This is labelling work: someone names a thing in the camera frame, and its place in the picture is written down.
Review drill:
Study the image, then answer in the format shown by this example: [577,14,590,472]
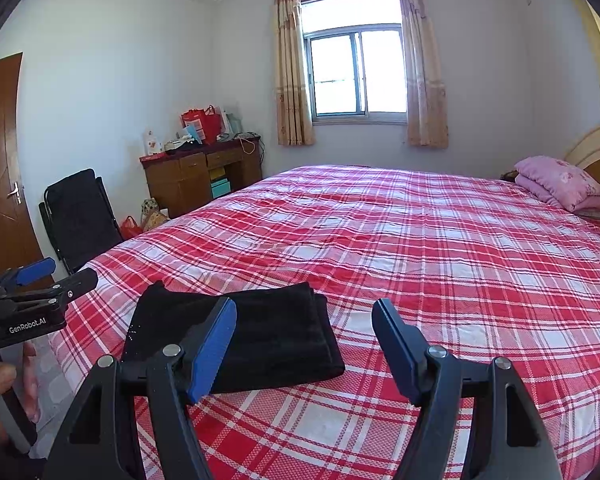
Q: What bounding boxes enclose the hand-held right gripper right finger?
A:
[371,298,563,480]

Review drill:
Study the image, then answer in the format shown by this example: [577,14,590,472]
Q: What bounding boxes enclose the brown wooden door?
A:
[0,52,56,291]

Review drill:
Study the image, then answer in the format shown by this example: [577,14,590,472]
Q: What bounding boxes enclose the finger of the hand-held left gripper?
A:
[0,257,57,287]
[0,268,99,313]

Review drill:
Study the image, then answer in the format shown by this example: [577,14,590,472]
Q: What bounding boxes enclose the patterned bag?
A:
[141,198,171,232]

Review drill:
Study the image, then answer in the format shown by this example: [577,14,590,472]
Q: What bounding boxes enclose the window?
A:
[300,0,408,126]

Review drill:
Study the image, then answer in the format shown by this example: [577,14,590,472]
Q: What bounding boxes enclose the red paper bag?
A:
[181,105,222,145]

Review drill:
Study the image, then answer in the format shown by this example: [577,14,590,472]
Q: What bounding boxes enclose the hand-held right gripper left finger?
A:
[45,296,238,480]

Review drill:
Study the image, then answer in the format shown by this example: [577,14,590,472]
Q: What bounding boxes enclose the cream wooden headboard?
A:
[564,119,600,206]

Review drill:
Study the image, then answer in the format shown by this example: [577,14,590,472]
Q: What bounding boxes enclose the red plastic bag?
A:
[119,216,143,240]

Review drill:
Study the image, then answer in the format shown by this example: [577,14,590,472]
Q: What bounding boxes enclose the black folding chair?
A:
[39,168,126,275]

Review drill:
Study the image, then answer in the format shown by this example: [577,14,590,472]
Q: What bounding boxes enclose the red plaid bed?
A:
[47,165,600,480]

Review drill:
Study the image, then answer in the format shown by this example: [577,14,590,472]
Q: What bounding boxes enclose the pink pillow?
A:
[514,156,600,220]

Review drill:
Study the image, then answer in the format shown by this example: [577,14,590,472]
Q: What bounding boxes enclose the beige curtain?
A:
[272,0,316,147]
[394,0,449,149]

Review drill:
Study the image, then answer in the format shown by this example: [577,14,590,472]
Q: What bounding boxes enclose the black pants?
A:
[121,281,347,395]

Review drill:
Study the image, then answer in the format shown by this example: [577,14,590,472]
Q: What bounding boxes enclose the brown wooden desk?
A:
[140,134,263,219]

